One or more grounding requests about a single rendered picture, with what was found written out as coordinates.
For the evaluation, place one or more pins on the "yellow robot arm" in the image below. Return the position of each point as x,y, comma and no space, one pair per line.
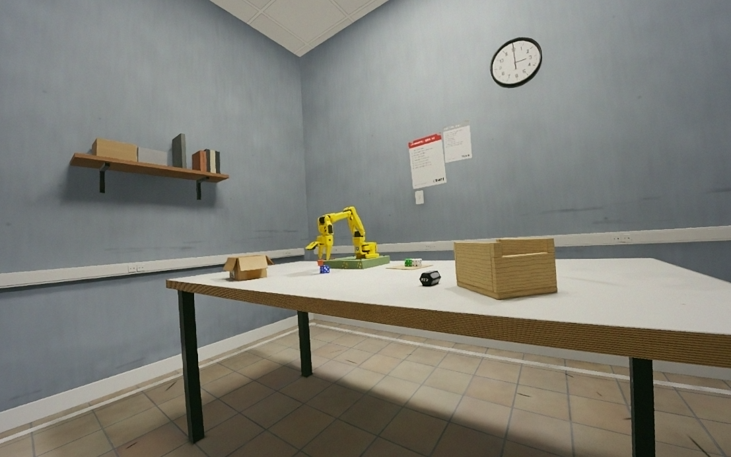
361,247

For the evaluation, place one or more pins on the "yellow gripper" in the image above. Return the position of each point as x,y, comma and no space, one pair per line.
322,241

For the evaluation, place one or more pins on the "tan flat mat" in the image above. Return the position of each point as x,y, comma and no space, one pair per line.
407,268

